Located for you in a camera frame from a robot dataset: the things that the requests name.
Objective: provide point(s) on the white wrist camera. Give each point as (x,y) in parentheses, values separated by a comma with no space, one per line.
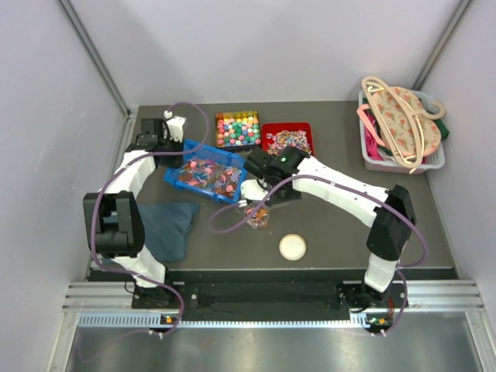
(252,190)
(174,126)

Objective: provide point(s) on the round cream jar lid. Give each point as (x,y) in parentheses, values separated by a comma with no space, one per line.
(292,247)

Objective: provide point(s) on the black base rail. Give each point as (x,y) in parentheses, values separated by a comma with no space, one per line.
(267,295)

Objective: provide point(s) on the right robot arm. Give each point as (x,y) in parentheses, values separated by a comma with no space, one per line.
(388,213)

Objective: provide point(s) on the folded dark blue cloth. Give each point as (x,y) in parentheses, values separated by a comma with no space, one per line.
(167,228)

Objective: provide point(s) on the red tray of swirl lollipops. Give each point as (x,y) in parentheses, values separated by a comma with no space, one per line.
(276,136)

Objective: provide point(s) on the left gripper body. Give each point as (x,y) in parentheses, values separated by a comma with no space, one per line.
(170,146)

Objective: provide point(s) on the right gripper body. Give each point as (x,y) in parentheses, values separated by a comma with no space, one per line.
(276,197)

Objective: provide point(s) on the beige clothes hanger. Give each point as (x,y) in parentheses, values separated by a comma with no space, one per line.
(411,104)

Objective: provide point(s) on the white basket of clothes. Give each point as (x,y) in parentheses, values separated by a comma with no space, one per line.
(382,135)

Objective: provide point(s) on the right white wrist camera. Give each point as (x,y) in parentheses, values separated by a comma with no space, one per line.
(252,190)

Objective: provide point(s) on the blue plastic candy bin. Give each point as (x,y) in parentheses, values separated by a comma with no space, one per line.
(211,172)

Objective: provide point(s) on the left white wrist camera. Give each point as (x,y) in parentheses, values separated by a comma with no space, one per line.
(174,126)

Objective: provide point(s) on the clear glass jar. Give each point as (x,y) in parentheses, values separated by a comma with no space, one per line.
(260,218)

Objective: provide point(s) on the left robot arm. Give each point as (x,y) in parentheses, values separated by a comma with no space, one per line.
(114,226)

